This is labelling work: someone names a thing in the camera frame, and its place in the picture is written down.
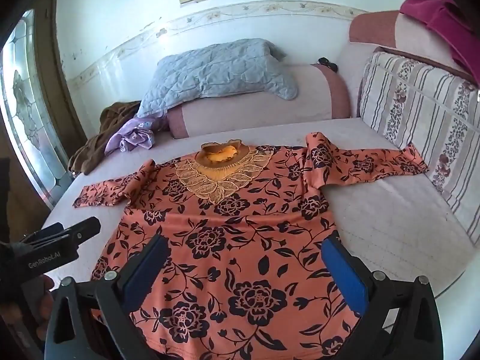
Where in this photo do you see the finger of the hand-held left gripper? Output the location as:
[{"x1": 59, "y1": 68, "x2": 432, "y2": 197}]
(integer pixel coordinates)
[{"x1": 20, "y1": 217, "x2": 102, "y2": 251}]

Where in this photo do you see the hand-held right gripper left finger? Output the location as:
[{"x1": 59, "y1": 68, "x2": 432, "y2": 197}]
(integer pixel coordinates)
[{"x1": 45, "y1": 234, "x2": 169, "y2": 360}]

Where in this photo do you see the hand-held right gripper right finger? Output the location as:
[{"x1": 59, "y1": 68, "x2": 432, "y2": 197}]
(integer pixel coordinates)
[{"x1": 320, "y1": 237, "x2": 445, "y2": 360}]

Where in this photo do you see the orange floral shirt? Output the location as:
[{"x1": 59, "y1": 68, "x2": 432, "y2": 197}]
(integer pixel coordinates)
[{"x1": 72, "y1": 132, "x2": 429, "y2": 360}]

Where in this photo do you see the person's left hand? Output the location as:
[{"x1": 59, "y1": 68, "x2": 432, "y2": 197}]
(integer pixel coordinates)
[{"x1": 35, "y1": 274, "x2": 58, "y2": 308}]

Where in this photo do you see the white mattress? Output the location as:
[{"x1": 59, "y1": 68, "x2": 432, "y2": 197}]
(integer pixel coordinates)
[{"x1": 37, "y1": 118, "x2": 477, "y2": 301}]

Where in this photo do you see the brown cloth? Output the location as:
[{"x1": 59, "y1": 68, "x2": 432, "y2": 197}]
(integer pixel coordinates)
[{"x1": 67, "y1": 101, "x2": 143, "y2": 176}]

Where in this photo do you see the purple cloth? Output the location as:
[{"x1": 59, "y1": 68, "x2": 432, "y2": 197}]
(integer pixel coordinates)
[{"x1": 104, "y1": 117, "x2": 156, "y2": 154}]

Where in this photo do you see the patterned glass window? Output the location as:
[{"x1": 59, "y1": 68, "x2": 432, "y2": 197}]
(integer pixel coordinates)
[{"x1": 0, "y1": 9, "x2": 74, "y2": 207}]

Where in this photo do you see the striped floral cushion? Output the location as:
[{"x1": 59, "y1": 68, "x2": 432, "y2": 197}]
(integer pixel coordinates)
[{"x1": 358, "y1": 47, "x2": 480, "y2": 246}]

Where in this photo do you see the blue-grey quilted pillow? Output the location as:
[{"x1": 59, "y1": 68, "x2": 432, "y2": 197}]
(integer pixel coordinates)
[{"x1": 137, "y1": 38, "x2": 299, "y2": 119}]

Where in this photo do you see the magenta cloth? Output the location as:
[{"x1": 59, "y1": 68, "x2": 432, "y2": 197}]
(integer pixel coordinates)
[{"x1": 399, "y1": 0, "x2": 480, "y2": 83}]

